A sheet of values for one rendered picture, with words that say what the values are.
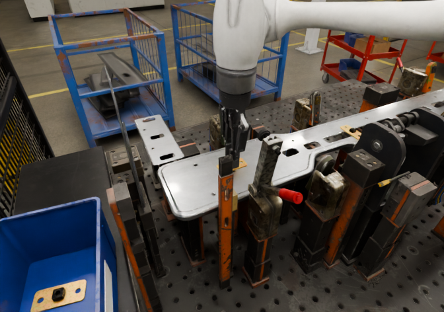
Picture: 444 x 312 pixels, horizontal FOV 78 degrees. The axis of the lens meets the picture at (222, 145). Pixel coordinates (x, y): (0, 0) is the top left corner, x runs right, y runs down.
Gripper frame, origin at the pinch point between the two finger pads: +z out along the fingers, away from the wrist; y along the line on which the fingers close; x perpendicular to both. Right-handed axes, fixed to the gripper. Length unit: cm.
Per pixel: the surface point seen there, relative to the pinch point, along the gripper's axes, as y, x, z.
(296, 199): -26.4, 0.3, -8.9
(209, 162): 6.1, 4.3, 5.6
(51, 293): -19.0, 45.1, 2.4
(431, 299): -45, -43, 35
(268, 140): -15.3, 0.0, -15.2
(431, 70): 13, -104, -4
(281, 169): -5.7, -13.2, 5.3
